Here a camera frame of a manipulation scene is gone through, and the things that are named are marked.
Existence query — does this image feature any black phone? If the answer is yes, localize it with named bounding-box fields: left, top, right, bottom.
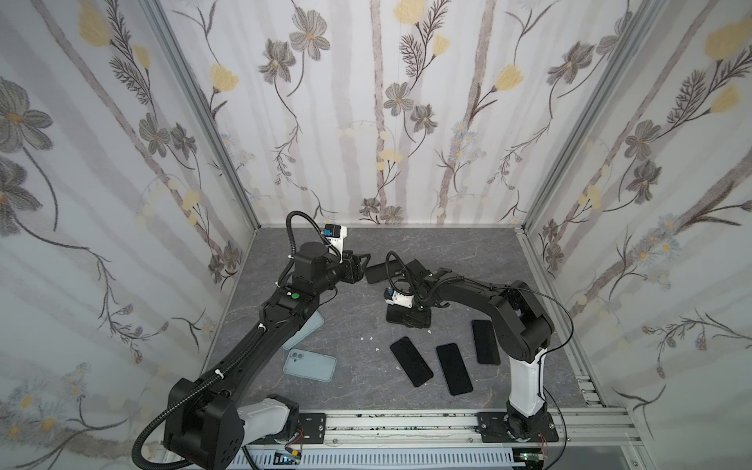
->
left=471, top=319, right=501, bottom=365
left=390, top=337, right=434, bottom=388
left=436, top=343, right=473, bottom=396

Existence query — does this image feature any upper translucent green case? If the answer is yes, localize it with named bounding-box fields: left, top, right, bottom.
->
left=282, top=311, right=325, bottom=351

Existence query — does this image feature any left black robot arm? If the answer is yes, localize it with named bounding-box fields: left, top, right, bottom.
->
left=131, top=242, right=371, bottom=469

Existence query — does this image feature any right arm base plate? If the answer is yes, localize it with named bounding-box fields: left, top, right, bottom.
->
left=476, top=412, right=560, bottom=444

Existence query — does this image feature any left black phone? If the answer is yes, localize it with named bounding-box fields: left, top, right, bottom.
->
left=390, top=337, right=434, bottom=388

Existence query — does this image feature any aluminium mounting rail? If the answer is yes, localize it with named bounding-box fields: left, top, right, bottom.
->
left=157, top=408, right=642, bottom=452

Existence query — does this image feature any middle black phone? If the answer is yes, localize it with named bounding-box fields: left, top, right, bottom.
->
left=436, top=343, right=473, bottom=396

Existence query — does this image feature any lower translucent green case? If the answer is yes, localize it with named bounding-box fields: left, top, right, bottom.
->
left=283, top=349, right=337, bottom=383

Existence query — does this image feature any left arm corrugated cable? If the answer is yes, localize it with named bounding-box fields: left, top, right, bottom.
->
left=130, top=210, right=342, bottom=470

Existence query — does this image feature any white perforated cable duct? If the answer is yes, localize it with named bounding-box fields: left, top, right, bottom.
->
left=229, top=448, right=525, bottom=469

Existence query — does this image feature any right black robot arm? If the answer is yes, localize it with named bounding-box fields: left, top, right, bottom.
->
left=385, top=270, right=554, bottom=442

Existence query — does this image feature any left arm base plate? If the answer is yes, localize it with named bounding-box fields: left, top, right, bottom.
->
left=279, top=413, right=327, bottom=445

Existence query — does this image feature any right black phone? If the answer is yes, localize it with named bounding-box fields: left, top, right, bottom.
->
left=471, top=319, right=501, bottom=365

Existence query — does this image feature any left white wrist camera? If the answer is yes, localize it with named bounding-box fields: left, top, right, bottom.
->
left=322, top=223, right=348, bottom=253

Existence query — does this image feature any black phone case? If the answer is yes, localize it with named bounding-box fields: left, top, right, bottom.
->
left=386, top=305, right=432, bottom=329
left=364, top=260, right=429, bottom=284

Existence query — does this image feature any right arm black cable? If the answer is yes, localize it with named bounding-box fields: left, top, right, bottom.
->
left=384, top=251, right=576, bottom=470

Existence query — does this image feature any translucent green case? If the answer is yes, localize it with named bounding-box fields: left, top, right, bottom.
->
left=283, top=349, right=337, bottom=383
left=282, top=311, right=325, bottom=351

